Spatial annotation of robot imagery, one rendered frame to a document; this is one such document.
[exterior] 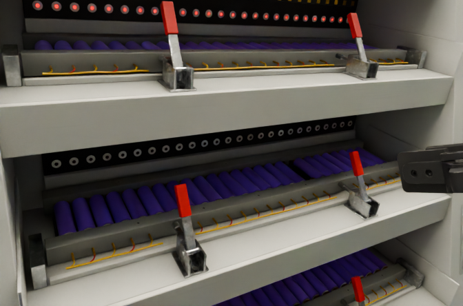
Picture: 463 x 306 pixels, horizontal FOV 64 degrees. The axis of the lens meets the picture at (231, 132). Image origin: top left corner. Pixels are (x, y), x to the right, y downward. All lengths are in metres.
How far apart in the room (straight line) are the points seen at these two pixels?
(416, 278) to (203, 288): 0.45
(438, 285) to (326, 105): 0.42
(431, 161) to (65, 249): 0.35
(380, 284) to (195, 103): 0.49
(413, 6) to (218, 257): 0.52
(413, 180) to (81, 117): 0.27
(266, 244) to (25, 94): 0.30
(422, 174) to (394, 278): 0.46
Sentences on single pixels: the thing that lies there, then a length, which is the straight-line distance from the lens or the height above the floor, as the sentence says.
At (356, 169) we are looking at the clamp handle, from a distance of 0.55.
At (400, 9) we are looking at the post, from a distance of 0.73.
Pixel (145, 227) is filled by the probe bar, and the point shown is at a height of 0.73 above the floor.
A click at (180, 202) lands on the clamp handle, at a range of 0.41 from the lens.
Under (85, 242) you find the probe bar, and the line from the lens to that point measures 0.43.
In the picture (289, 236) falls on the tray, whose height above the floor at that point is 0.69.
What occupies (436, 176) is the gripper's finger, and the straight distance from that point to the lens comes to 0.30.
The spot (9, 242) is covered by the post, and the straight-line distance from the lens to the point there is 0.35.
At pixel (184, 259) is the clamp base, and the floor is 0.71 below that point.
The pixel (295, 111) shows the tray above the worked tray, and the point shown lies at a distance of 0.44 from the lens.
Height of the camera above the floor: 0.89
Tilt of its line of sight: 7 degrees down
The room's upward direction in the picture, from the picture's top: 3 degrees counter-clockwise
